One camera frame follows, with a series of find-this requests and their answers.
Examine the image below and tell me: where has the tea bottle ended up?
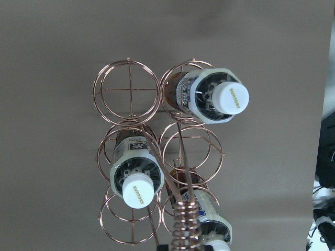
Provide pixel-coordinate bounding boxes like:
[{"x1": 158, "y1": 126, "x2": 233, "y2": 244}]
[
  {"x1": 164, "y1": 68, "x2": 249, "y2": 124},
  {"x1": 110, "y1": 130, "x2": 164, "y2": 209},
  {"x1": 170, "y1": 170, "x2": 232, "y2": 250}
]

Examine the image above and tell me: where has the tea bottle front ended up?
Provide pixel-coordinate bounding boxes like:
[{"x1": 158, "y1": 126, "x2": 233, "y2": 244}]
[{"x1": 164, "y1": 68, "x2": 249, "y2": 124}]

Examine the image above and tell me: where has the copper wire bottle basket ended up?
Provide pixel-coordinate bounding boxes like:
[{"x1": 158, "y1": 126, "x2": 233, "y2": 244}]
[{"x1": 92, "y1": 59, "x2": 225, "y2": 250}]

